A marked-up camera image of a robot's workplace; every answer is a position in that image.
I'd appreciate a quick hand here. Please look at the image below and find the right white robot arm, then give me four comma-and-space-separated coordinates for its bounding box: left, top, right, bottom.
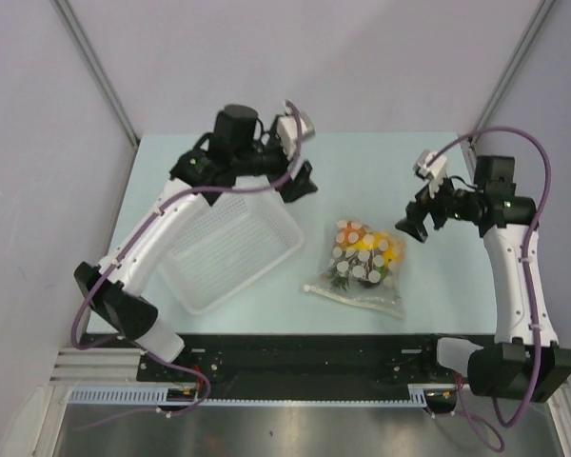
396, 150, 571, 403

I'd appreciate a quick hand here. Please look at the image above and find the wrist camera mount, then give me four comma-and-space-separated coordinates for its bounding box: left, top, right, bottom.
276, 100, 316, 161
413, 149, 447, 198

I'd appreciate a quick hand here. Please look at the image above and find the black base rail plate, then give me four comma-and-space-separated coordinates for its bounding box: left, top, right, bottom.
134, 334, 456, 399

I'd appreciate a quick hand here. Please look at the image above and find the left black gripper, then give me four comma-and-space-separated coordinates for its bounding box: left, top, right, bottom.
232, 116, 316, 203

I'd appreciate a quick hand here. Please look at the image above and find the white cable duct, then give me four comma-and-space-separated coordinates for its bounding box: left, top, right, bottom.
68, 384, 455, 409

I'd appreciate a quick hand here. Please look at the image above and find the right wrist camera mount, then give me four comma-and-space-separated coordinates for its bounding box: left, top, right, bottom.
413, 149, 447, 198

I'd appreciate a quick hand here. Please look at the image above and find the yellow toy banana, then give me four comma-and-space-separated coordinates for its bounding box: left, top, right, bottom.
352, 238, 404, 267

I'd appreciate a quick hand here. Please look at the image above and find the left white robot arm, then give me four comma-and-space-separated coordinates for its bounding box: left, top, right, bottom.
70, 101, 318, 381

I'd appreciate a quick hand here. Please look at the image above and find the clear zip top bag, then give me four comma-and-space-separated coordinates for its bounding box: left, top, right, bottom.
303, 219, 406, 319

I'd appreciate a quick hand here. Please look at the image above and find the aluminium frame post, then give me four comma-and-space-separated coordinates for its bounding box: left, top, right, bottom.
472, 0, 558, 130
49, 0, 141, 151

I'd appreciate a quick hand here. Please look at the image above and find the left aluminium frame post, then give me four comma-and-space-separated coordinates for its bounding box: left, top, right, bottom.
49, 0, 141, 151

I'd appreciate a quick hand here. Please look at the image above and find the white plastic basket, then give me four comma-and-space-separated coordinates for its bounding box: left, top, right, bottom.
158, 192, 305, 315

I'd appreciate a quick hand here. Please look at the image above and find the right aluminium frame post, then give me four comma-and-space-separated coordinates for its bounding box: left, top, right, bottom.
472, 0, 558, 130

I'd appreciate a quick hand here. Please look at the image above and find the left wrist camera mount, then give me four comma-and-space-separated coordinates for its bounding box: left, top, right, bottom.
276, 100, 316, 161

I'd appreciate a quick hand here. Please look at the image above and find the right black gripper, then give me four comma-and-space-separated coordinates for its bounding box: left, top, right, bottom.
396, 169, 483, 243

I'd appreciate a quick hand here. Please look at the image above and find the orange papaya slice toy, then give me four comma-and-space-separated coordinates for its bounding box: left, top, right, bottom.
335, 225, 366, 248

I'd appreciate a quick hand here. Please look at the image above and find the toy pineapple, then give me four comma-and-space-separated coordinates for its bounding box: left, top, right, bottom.
324, 221, 403, 290

